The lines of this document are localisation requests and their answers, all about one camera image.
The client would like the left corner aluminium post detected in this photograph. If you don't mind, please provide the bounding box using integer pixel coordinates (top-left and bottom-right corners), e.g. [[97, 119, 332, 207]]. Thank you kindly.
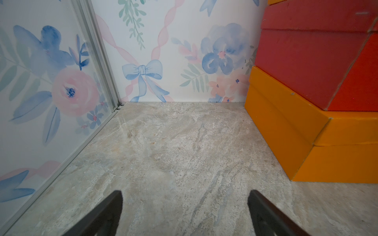
[[70, 0, 122, 110]]

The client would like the red shoebox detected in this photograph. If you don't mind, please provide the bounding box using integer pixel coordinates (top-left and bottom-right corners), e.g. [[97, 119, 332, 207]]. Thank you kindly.
[[256, 0, 378, 112]]

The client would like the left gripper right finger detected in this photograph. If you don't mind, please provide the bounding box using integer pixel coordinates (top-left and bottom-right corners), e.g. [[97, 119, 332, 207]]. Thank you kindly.
[[248, 190, 308, 236]]

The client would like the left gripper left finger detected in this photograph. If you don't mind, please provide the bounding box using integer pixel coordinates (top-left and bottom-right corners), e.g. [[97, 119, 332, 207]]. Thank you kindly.
[[64, 190, 123, 236]]

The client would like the orange shoebox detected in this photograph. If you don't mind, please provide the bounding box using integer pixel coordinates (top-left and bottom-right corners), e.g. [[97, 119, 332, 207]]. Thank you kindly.
[[245, 67, 378, 183], [268, 0, 286, 5]]

